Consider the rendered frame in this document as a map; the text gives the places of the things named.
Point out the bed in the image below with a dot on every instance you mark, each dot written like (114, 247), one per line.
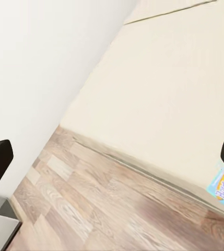
(155, 101)

